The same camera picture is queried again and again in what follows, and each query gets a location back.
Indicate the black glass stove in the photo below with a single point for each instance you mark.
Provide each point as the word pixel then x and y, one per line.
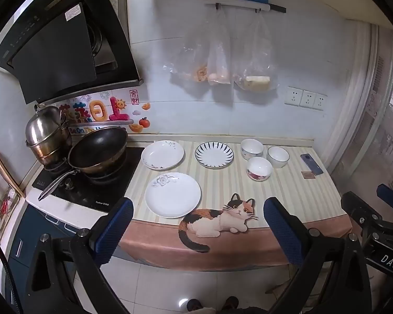
pixel 118 183

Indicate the stainless steel steamer pot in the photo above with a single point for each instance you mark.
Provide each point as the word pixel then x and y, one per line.
pixel 46 127

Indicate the white bowl with small flowers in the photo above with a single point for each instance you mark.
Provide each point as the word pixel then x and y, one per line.
pixel 252 148

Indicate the wooden frame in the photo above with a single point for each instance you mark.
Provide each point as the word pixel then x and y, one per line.
pixel 0 183

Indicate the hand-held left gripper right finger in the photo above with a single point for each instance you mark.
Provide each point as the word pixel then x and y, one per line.
pixel 281 230

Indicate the white bowl with red flowers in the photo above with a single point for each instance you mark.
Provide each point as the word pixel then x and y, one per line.
pixel 259 169

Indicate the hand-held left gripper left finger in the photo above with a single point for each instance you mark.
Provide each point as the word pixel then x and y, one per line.
pixel 116 224

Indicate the deep white floral plate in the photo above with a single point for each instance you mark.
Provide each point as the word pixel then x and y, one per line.
pixel 163 154

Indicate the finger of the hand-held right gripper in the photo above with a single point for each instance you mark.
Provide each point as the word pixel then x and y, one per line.
pixel 358 207
pixel 389 193

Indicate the black range hood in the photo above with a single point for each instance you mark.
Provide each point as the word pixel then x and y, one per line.
pixel 52 49

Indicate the window frame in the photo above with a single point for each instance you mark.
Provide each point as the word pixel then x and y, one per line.
pixel 380 104

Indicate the white wall hook rail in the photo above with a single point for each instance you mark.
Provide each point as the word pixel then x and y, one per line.
pixel 235 4

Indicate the striped cat print table mat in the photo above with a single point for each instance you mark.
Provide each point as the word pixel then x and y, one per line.
pixel 281 189

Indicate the plastic bag with orange snacks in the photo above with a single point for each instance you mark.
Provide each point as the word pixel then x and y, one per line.
pixel 196 68

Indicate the flat white floral plate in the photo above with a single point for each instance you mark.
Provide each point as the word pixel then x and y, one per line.
pixel 172 196

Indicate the blue smartphone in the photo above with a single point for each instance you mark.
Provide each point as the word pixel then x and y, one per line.
pixel 311 164

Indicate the colourful wall sticker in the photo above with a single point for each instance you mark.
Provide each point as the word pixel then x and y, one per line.
pixel 101 113

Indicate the white plate with blue stripes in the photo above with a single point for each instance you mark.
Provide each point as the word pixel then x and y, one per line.
pixel 214 154

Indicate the white bowl with blue rim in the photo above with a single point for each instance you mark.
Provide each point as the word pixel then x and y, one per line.
pixel 277 157

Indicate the blue kitchen cabinet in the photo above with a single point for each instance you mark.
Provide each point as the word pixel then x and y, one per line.
pixel 29 232

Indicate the plastic bag with white block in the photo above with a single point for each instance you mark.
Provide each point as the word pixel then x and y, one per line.
pixel 255 80

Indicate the white wall socket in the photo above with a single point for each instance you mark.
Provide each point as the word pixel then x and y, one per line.
pixel 293 95
pixel 320 102
pixel 308 98

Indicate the small brown card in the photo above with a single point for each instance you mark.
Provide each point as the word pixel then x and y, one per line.
pixel 308 174

